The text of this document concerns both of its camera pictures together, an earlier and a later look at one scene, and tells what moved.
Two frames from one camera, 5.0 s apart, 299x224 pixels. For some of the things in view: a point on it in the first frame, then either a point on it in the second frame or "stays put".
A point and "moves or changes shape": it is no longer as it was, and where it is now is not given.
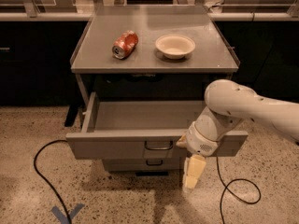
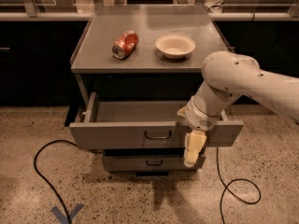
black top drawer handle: (158, 148) to (158, 137)
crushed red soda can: (124, 44) stays put
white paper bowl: (175, 46) stays put
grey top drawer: (142, 130) moves or changes shape
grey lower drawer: (143, 164) stays put
